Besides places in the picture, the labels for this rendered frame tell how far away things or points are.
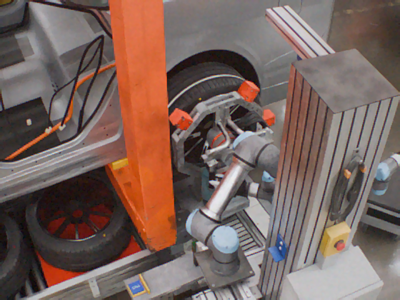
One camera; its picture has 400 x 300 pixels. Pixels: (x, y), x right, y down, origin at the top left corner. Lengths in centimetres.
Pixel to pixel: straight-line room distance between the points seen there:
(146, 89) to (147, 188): 58
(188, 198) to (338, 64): 211
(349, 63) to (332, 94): 18
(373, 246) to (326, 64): 229
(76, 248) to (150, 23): 153
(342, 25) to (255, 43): 290
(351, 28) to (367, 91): 428
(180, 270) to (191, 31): 128
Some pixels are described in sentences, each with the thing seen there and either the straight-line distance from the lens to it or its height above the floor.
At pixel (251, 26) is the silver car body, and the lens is 296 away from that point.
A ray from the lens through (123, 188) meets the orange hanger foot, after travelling 303.
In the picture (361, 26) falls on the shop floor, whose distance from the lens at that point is 592.
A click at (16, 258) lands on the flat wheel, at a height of 50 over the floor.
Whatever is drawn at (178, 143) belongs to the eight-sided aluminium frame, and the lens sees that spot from 286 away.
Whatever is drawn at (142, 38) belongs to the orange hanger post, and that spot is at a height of 188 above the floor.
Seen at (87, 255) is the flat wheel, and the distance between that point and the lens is 308.
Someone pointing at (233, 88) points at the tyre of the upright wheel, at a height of 112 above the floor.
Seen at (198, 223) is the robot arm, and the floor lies 104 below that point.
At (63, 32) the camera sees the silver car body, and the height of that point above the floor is 102.
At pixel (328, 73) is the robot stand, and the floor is 203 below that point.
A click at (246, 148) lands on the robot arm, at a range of 235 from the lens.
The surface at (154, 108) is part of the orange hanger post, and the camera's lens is 221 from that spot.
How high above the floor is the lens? 297
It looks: 46 degrees down
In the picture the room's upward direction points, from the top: straight up
